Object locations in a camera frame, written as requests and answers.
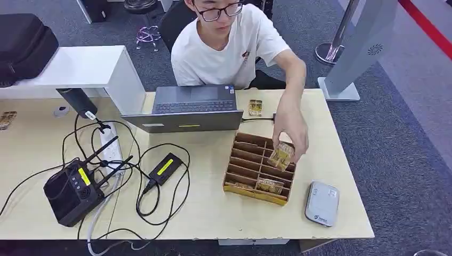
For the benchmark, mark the clear gold card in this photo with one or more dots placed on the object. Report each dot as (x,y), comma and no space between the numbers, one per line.
(280,157)

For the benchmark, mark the small black hub box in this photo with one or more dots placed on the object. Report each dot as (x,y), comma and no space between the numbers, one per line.
(274,117)

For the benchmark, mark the grey desk grommet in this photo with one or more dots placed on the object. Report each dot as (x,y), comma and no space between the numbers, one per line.
(61,111)

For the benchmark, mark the grey laptop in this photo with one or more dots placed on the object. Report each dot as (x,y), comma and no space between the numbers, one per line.
(189,118)

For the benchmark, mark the red barrier belt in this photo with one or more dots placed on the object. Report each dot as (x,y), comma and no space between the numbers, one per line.
(427,28)

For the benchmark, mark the dark cabinet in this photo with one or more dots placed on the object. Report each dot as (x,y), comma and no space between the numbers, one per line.
(93,9)

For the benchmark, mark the chrome stanchion post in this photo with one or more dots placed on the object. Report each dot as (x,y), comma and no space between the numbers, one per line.
(333,42)

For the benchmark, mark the black router with antennas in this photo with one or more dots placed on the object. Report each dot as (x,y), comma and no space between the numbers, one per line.
(72,194)

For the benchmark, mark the black frame stand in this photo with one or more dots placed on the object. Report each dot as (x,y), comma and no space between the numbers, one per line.
(265,7)

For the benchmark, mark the person's left hand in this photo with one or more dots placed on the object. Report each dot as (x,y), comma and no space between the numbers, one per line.
(291,123)

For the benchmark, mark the gold card low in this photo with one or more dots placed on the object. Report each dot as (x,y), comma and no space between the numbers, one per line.
(240,185)

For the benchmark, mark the white power strip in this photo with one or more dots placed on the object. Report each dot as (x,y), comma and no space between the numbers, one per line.
(111,148)

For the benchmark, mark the black adapter yellow label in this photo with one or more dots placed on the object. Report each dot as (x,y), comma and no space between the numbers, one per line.
(165,169)

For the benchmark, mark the gold card stack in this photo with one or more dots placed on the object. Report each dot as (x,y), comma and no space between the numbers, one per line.
(7,119)

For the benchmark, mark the chrome chair base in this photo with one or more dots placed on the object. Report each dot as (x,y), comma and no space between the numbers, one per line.
(148,37)

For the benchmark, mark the grey standing panel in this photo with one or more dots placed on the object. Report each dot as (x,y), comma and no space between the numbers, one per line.
(363,46)

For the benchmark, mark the gold printed card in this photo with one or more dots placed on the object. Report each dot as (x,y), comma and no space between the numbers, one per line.
(255,107)

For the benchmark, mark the person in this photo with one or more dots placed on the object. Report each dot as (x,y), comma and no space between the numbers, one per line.
(226,49)

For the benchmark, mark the black round base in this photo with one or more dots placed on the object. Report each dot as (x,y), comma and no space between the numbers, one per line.
(140,5)

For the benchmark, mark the black cylinder mount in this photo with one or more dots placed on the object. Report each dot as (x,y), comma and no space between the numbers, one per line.
(77,101)

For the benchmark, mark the white desk shelf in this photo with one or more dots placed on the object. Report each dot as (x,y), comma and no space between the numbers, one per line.
(81,67)

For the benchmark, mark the wooden card box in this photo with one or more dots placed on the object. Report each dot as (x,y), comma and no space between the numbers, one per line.
(247,166)

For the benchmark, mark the gold card wide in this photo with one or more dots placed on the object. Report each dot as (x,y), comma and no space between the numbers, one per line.
(269,185)

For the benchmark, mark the black framed glasses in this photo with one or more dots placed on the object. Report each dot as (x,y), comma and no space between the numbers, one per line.
(219,11)

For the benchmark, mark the white desk leg bar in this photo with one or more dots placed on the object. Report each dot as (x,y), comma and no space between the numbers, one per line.
(252,242)

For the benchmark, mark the black soft bag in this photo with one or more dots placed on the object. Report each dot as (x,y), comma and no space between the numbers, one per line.
(23,46)

